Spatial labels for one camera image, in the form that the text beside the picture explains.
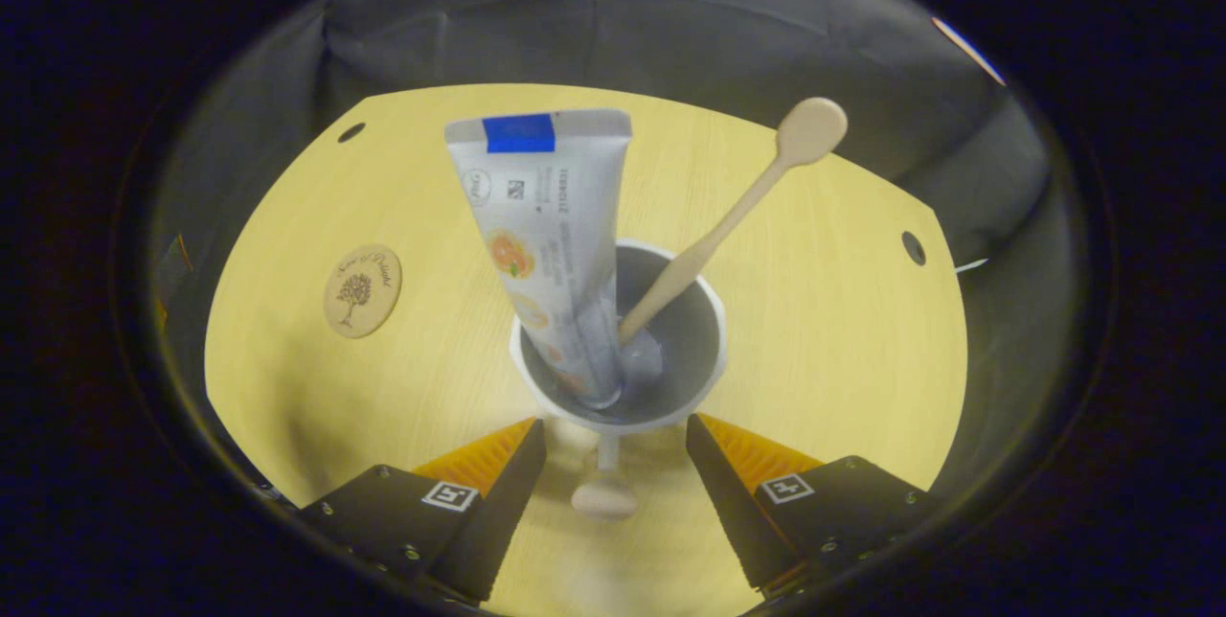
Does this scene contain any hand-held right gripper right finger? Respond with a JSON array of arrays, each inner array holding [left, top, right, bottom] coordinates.
[[685, 413, 942, 601]]

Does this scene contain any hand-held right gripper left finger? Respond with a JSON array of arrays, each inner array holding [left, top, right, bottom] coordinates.
[[299, 418, 548, 604]]

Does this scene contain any white cup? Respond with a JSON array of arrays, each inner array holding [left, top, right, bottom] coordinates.
[[508, 239, 729, 520]]

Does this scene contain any round wooden coaster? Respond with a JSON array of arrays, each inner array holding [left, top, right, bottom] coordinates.
[[323, 244, 404, 340]]

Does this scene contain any white toothpaste tube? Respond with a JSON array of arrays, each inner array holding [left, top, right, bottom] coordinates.
[[444, 109, 635, 410]]

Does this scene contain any beige toothbrush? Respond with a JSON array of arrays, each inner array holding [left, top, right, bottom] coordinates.
[[618, 97, 850, 347]]

